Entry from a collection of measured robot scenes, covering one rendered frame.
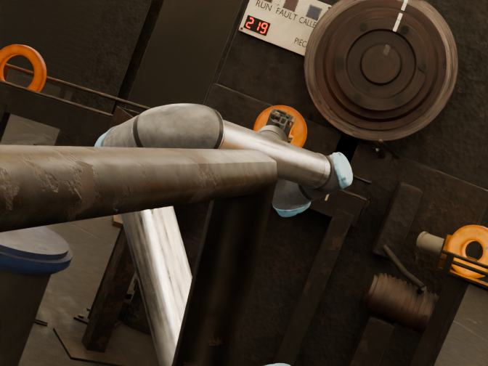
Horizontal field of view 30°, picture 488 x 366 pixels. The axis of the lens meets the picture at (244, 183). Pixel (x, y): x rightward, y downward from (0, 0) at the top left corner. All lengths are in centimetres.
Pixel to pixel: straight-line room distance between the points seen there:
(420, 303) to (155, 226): 114
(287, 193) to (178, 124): 57
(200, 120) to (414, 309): 115
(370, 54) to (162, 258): 117
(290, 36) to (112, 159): 274
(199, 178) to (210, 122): 154
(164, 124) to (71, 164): 160
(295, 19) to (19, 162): 280
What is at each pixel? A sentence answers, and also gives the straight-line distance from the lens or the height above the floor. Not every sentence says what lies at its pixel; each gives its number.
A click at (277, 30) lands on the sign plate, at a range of 301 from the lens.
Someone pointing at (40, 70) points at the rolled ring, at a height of 71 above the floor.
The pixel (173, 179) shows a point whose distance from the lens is 30.
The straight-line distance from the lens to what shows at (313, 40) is 287.
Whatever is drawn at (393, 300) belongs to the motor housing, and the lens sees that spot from 276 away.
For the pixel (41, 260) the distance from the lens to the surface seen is 207.
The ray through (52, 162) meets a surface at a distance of 23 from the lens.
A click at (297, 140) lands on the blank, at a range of 264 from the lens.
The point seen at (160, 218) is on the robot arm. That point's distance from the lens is 186.
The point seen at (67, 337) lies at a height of 1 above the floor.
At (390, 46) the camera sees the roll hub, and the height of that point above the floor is 117.
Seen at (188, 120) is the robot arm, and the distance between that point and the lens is 185.
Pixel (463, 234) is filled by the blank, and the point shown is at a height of 74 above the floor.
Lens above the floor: 100
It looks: 8 degrees down
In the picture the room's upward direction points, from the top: 21 degrees clockwise
